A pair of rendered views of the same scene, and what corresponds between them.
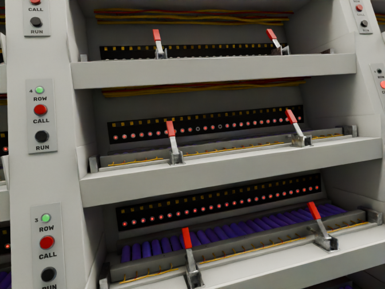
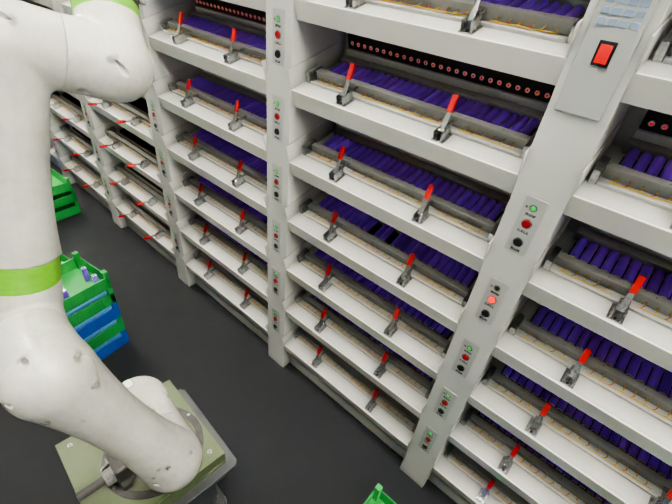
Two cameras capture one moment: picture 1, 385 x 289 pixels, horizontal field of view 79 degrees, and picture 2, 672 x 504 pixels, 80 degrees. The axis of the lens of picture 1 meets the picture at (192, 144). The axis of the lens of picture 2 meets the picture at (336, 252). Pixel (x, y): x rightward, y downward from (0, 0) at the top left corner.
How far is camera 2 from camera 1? 107 cm
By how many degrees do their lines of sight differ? 67
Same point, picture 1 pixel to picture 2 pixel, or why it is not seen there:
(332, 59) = (455, 249)
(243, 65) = (378, 211)
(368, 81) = (478, 286)
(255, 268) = (349, 305)
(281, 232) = (383, 305)
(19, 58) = (270, 150)
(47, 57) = (280, 154)
